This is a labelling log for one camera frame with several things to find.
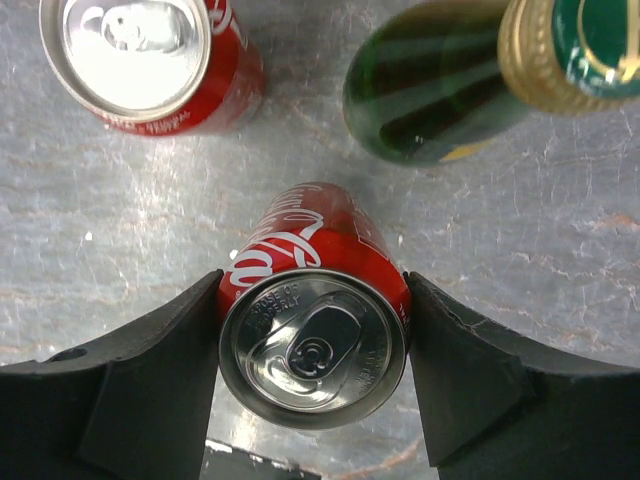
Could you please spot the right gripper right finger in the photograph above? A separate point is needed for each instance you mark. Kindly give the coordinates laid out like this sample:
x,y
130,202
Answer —
x,y
495,404

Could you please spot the green glass bottle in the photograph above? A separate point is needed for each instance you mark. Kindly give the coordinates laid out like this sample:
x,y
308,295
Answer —
x,y
443,78

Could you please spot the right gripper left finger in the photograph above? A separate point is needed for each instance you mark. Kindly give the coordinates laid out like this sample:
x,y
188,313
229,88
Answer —
x,y
131,404

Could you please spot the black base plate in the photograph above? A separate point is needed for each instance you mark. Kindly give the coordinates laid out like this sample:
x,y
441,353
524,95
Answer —
x,y
224,462

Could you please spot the red cola can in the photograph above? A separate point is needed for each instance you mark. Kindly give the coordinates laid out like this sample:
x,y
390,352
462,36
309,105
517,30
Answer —
x,y
314,313
155,68

